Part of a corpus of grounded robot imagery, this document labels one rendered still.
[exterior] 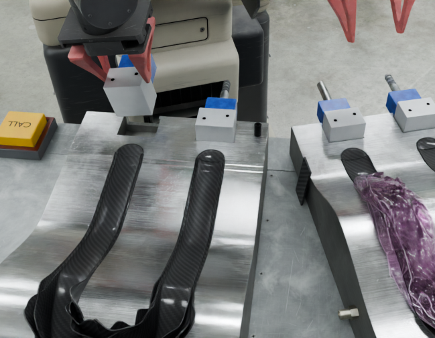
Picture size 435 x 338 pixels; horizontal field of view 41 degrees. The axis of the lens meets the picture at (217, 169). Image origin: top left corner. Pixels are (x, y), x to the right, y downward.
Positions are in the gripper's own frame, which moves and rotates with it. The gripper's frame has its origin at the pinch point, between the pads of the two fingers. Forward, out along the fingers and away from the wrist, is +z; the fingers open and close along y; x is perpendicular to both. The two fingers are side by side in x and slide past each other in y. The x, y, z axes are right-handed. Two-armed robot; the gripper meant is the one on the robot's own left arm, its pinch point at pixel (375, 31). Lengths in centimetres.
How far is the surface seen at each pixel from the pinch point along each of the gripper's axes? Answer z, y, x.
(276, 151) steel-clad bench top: 16.8, -12.2, 10.4
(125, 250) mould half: 16.9, -36.8, -11.5
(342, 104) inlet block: 10.8, -2.4, 7.1
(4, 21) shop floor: -1, -76, 222
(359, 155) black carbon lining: 16.3, -3.5, 0.0
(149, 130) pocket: 9.5, -30.5, 9.9
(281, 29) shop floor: 20, 44, 182
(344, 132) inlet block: 13.2, -4.6, 1.9
